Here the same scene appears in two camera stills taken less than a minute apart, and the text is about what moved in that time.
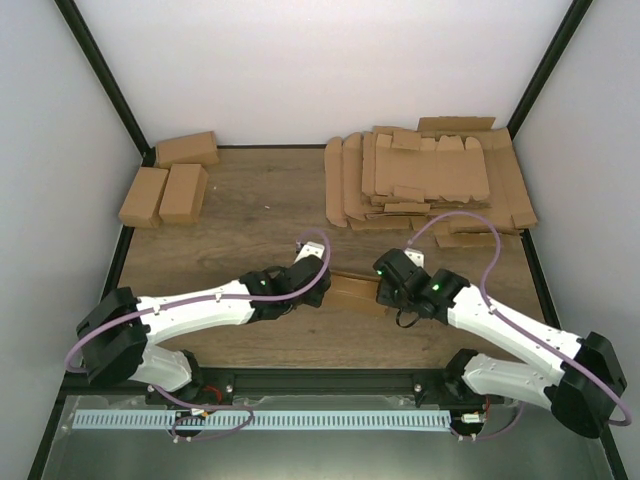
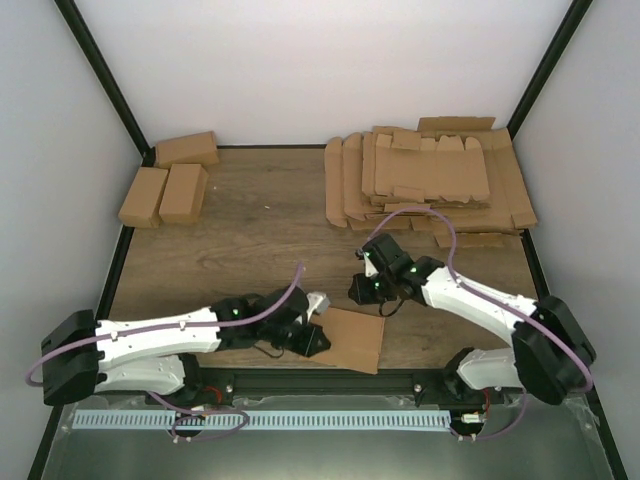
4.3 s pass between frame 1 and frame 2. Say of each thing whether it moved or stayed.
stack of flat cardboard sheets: stayed
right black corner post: stayed
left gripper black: moved
